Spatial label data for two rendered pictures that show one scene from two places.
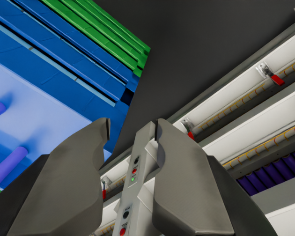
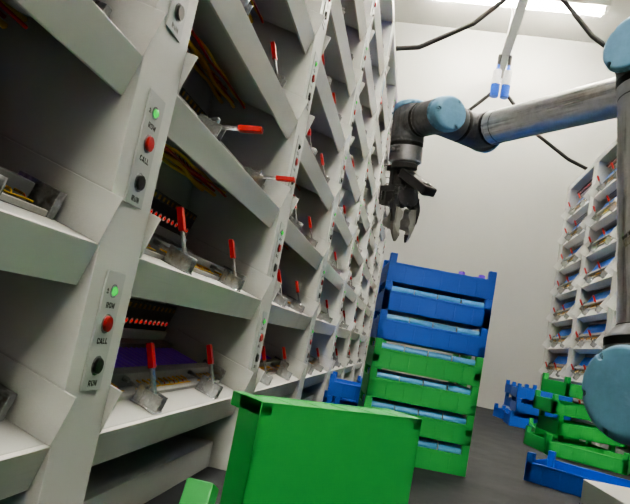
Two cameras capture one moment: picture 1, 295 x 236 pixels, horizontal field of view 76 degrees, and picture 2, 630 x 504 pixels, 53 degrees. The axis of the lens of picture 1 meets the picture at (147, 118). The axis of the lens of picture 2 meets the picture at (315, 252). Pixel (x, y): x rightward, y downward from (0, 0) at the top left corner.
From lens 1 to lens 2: 1.68 m
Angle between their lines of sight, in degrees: 70
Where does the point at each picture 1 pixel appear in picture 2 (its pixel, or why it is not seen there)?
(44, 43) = (435, 302)
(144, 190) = (310, 311)
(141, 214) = (314, 290)
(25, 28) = (445, 306)
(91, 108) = (404, 271)
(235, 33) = not seen: hidden behind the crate
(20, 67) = (433, 274)
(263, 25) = not seen: hidden behind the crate
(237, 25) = not seen: hidden behind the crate
